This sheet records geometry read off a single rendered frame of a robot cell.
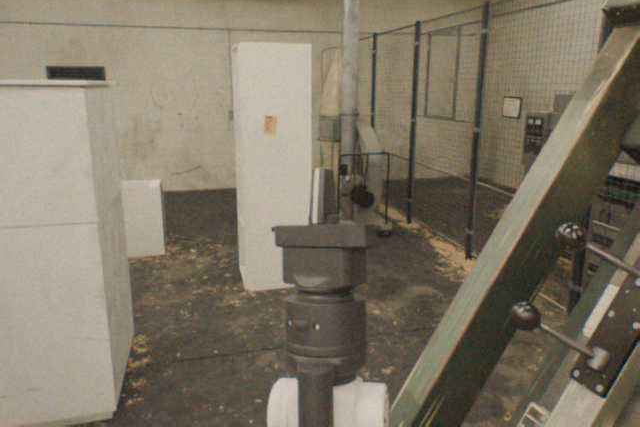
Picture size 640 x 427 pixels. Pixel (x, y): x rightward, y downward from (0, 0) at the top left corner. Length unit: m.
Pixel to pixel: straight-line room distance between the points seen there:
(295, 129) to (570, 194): 3.25
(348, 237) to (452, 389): 0.51
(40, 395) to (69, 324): 0.40
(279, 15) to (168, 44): 1.83
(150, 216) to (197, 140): 3.30
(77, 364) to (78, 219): 0.76
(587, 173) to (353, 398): 0.62
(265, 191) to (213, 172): 4.45
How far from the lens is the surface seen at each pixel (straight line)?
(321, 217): 0.52
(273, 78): 3.99
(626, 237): 0.94
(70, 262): 2.67
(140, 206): 5.28
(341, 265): 0.49
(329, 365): 0.50
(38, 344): 2.87
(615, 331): 0.76
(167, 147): 8.41
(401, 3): 9.19
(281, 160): 4.05
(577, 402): 0.77
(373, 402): 0.53
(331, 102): 6.18
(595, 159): 0.99
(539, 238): 0.93
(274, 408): 0.55
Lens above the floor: 1.73
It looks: 13 degrees down
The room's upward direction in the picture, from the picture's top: straight up
